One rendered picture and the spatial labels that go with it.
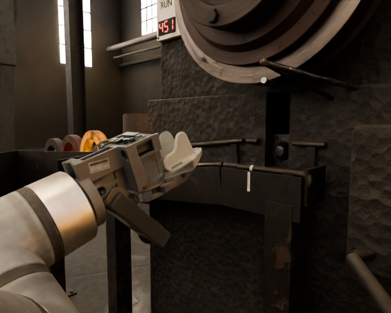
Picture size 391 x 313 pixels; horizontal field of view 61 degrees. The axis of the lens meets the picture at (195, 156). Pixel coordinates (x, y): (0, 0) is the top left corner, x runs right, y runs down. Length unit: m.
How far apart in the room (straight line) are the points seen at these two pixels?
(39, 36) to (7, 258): 11.06
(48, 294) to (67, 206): 0.09
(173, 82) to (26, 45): 10.19
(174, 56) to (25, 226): 0.82
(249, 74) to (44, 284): 0.52
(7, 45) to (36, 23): 8.22
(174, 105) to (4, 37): 2.39
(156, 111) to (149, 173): 0.62
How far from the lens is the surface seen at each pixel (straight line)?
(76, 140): 1.37
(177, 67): 1.07
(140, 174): 0.42
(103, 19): 12.46
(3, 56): 3.18
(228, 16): 0.63
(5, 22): 3.25
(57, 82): 11.31
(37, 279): 0.34
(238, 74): 0.70
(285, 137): 0.79
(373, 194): 0.58
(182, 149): 0.48
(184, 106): 0.95
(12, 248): 0.36
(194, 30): 0.78
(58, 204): 0.37
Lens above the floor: 0.81
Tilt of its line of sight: 6 degrees down
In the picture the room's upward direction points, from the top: straight up
